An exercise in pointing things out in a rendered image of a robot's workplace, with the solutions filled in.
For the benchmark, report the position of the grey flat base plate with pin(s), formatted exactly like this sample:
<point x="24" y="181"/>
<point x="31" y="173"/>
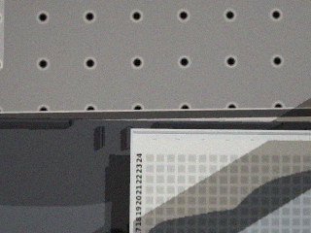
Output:
<point x="91" y="55"/>

